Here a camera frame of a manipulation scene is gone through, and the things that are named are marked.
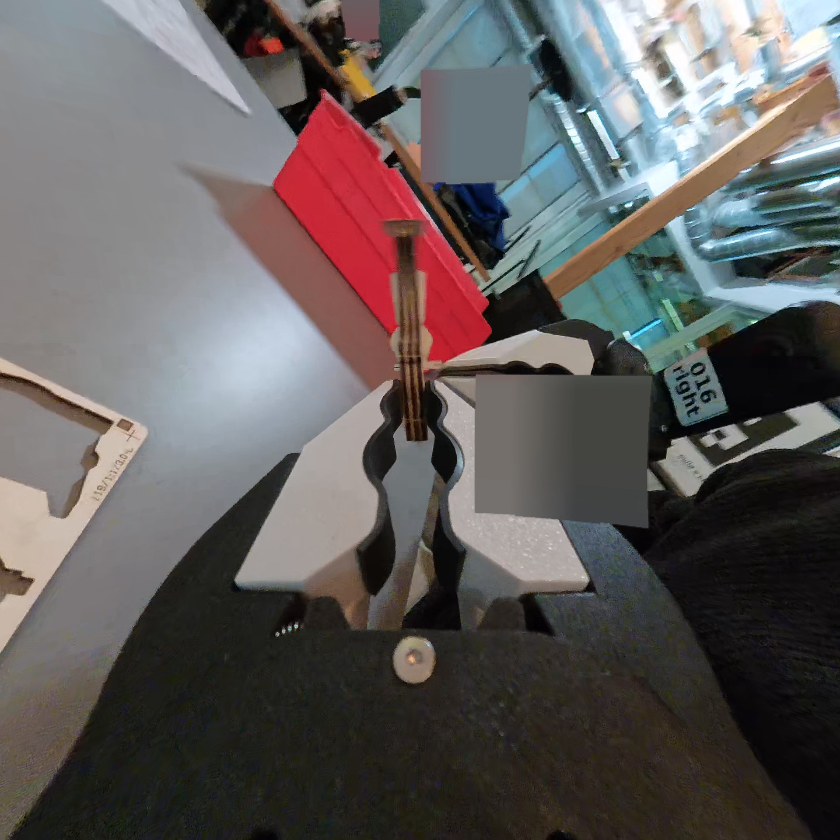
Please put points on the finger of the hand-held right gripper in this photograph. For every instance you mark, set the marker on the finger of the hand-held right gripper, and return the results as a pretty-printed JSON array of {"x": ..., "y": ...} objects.
[
  {"x": 468, "y": 387},
  {"x": 525, "y": 351}
]

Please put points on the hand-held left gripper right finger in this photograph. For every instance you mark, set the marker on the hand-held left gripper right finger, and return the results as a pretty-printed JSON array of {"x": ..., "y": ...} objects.
[{"x": 512, "y": 558}]

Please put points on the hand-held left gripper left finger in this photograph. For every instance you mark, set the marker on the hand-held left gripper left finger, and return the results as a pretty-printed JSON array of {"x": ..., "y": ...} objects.
[{"x": 308, "y": 525}]

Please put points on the layered wooden model part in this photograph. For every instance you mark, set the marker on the layered wooden model part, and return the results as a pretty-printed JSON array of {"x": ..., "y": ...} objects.
[{"x": 410, "y": 328}]

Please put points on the grey desk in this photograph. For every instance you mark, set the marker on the grey desk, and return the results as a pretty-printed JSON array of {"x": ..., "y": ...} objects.
[{"x": 164, "y": 262}]

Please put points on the blue jacket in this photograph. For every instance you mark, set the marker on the blue jacket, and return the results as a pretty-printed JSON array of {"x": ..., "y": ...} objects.
[{"x": 482, "y": 210}]

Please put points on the framed black-white marker sign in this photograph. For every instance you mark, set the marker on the framed black-white marker sign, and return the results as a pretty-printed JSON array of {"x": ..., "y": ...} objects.
[{"x": 754, "y": 446}]

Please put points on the wooden beam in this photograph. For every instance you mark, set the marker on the wooden beam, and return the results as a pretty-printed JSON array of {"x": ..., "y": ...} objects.
[{"x": 689, "y": 190}]

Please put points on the silver ventilation ducts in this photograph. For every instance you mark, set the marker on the silver ventilation ducts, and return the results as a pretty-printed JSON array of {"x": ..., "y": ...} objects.
[{"x": 768, "y": 229}]

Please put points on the red plastic bin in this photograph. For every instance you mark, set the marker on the red plastic bin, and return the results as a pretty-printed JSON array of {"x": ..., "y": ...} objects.
[{"x": 354, "y": 197}]

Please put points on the laser-cut wooden sheet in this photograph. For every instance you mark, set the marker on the laser-cut wooden sheet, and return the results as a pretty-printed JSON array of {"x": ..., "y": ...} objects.
[{"x": 39, "y": 512}]

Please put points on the white printed paper sheet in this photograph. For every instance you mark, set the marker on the white printed paper sheet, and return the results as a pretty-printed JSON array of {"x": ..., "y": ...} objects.
[{"x": 190, "y": 46}]

